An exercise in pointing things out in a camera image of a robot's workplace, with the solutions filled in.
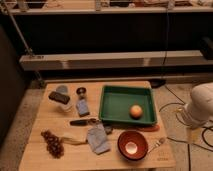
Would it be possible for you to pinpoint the orange round fruit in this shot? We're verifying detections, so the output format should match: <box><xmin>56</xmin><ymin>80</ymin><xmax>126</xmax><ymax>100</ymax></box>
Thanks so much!
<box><xmin>130</xmin><ymin>105</ymin><xmax>143</xmax><ymax>119</ymax></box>

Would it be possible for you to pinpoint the red chili pepper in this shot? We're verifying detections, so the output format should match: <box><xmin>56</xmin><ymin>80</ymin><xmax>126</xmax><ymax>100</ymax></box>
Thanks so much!
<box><xmin>137</xmin><ymin>125</ymin><xmax>160</xmax><ymax>132</ymax></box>

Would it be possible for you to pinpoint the red brown bowl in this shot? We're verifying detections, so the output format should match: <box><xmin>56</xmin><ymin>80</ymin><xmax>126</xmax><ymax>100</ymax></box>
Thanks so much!
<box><xmin>117</xmin><ymin>130</ymin><xmax>148</xmax><ymax>161</ymax></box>

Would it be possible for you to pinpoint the bunch of dark grapes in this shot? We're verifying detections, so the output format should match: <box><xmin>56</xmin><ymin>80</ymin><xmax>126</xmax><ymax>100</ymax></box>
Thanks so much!
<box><xmin>41</xmin><ymin>130</ymin><xmax>64</xmax><ymax>158</ymax></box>

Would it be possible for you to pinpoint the metal fork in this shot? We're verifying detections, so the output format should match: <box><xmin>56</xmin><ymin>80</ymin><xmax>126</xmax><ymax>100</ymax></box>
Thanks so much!
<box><xmin>148</xmin><ymin>137</ymin><xmax>166</xmax><ymax>154</ymax></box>

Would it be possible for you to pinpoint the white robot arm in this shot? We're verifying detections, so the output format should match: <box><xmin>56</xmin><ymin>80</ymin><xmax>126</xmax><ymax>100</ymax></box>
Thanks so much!
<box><xmin>182</xmin><ymin>82</ymin><xmax>213</xmax><ymax>129</ymax></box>

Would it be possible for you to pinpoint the small metal cup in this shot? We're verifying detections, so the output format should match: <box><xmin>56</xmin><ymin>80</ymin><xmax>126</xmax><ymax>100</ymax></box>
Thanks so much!
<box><xmin>76</xmin><ymin>87</ymin><xmax>86</xmax><ymax>99</ymax></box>

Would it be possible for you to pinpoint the green plastic tray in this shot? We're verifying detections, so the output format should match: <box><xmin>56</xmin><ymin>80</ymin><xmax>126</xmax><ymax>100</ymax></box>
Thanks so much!
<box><xmin>99</xmin><ymin>85</ymin><xmax>157</xmax><ymax>125</ymax></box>

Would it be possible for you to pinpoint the metal shelf rail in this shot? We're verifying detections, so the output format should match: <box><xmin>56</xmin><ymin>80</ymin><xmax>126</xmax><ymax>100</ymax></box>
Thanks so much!
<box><xmin>19</xmin><ymin>50</ymin><xmax>213</xmax><ymax>71</ymax></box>

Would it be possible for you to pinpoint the clear plastic cup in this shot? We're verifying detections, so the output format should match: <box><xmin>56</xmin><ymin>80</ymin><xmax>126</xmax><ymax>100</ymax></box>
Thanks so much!
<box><xmin>56</xmin><ymin>85</ymin><xmax>72</xmax><ymax>112</ymax></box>

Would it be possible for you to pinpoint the black handled knife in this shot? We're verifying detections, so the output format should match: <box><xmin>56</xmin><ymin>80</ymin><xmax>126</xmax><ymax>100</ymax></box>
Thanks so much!
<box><xmin>70</xmin><ymin>118</ymin><xmax>99</xmax><ymax>126</ymax></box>

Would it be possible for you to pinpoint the yellow banana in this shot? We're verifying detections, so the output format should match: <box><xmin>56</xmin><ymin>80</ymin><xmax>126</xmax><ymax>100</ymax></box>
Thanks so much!
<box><xmin>61</xmin><ymin>134</ymin><xmax>87</xmax><ymax>145</ymax></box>

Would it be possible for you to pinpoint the blue folded cloth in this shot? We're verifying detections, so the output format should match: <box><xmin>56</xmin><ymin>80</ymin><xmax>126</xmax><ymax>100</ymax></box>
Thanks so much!
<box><xmin>86</xmin><ymin>124</ymin><xmax>110</xmax><ymax>155</ymax></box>

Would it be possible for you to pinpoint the blue sponge block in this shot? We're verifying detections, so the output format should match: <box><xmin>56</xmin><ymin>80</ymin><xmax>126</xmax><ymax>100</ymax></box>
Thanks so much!
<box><xmin>76</xmin><ymin>99</ymin><xmax>90</xmax><ymax>116</ymax></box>

